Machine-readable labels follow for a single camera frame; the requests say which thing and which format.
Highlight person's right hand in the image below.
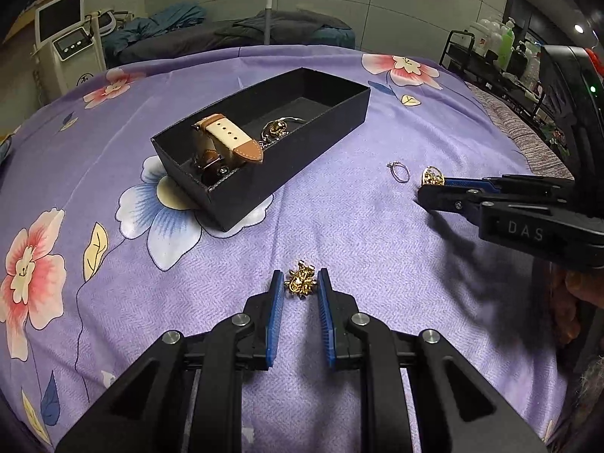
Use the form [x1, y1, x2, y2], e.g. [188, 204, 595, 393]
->
[550, 264, 604, 347]

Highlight grey striped bed sheet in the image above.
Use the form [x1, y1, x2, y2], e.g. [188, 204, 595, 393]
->
[465, 80, 574, 175]

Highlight gold flower brooch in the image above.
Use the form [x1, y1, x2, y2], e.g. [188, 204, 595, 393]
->
[284, 260, 318, 296]

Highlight white machine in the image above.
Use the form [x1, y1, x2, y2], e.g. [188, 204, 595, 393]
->
[32, 0, 108, 105]

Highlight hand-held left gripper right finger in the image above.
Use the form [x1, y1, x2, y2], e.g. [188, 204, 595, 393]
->
[317, 268, 550, 453]

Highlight black shelf cart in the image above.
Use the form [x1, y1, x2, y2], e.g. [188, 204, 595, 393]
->
[439, 31, 574, 152]

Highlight dark grey blanket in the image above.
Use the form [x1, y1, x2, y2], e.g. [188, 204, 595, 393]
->
[214, 8, 352, 48]

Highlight purple floral blanket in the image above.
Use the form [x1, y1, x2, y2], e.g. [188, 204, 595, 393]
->
[0, 45, 586, 453]

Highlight cream strap wrist watch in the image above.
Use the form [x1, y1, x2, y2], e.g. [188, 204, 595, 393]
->
[191, 113, 262, 187]

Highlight green bottle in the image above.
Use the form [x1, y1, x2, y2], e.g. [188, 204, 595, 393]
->
[498, 16, 516, 69]

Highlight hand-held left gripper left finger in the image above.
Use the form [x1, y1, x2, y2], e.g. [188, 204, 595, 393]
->
[55, 269, 286, 453]

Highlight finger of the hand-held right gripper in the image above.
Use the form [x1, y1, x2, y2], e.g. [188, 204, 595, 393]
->
[444, 174, 576, 199]
[416, 183, 501, 228]

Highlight white bottle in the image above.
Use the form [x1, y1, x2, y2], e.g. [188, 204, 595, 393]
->
[474, 16, 501, 55]

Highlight black cardboard box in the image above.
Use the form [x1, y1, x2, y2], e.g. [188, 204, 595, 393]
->
[150, 67, 371, 233]

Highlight white pole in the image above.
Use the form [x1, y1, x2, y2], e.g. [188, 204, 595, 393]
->
[263, 0, 277, 45]

